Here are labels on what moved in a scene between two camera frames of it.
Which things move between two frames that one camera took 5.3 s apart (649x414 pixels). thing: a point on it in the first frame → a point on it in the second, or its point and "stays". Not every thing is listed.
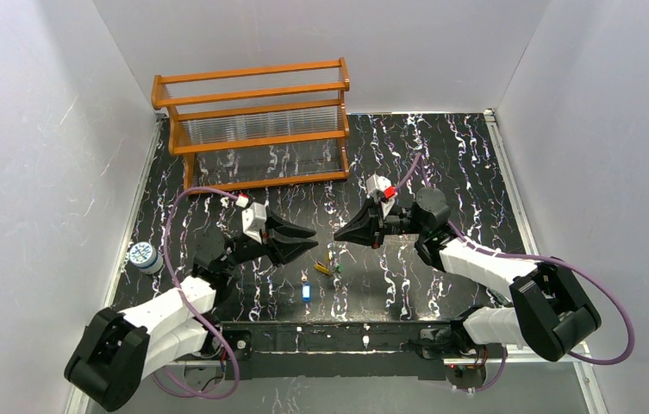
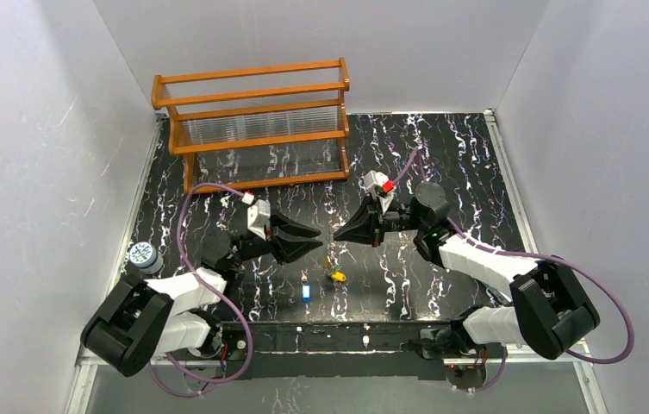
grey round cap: [145, 257] stays
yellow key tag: [321, 268] → [339, 276]
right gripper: [382, 222] stays
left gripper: [266, 237] stays
